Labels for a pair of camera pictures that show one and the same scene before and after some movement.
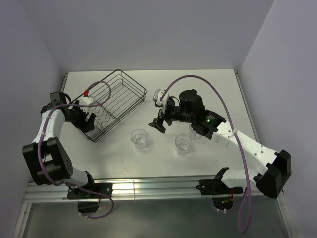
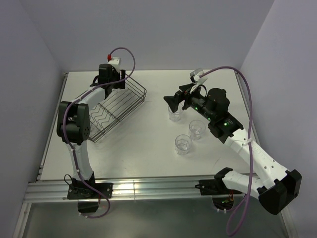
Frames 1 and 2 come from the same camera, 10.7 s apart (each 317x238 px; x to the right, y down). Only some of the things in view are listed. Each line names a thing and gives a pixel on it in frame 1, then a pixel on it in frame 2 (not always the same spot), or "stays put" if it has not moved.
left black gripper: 83,125 → 120,85
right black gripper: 157,123 → 173,100
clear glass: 193,135 stays put
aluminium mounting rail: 123,188 stays put
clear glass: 183,143 stays put
